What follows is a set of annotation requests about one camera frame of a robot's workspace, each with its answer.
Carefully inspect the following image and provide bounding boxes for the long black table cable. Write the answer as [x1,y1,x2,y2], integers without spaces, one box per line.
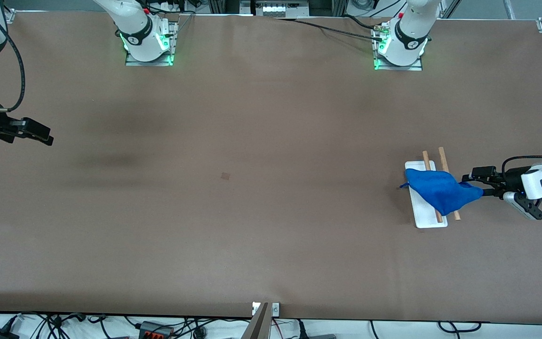
[273,17,385,42]

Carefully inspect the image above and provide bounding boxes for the black orange connector box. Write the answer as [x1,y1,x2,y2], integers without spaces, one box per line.
[139,321,174,339]

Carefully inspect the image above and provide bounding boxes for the white towel rack wooden bars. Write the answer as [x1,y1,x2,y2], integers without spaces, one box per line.
[405,147,462,229]

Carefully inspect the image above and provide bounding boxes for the black looped cable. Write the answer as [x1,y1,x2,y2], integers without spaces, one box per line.
[438,322,482,334]

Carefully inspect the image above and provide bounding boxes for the silver camera mount bracket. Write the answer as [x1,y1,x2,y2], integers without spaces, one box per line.
[252,302,280,316]

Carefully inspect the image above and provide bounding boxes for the grey camera pole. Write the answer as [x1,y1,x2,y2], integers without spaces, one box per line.
[242,303,271,339]

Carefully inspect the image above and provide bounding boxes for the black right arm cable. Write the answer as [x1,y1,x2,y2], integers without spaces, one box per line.
[0,0,26,113]

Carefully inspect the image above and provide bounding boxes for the white power strip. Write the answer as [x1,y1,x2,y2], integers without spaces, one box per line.
[255,0,310,17]

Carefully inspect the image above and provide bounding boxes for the blue microfibre towel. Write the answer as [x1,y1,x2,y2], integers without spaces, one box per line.
[399,168,485,217]

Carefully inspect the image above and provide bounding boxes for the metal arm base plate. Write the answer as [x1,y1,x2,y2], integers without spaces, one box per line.
[125,20,178,66]
[374,24,423,72]

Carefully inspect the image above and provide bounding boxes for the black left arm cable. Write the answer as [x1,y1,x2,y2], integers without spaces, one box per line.
[502,155,542,178]

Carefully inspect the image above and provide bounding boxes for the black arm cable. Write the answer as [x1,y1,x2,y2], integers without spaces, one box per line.
[502,155,542,178]
[0,0,26,113]

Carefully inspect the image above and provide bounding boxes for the black plug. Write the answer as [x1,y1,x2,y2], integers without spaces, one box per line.
[297,320,337,339]

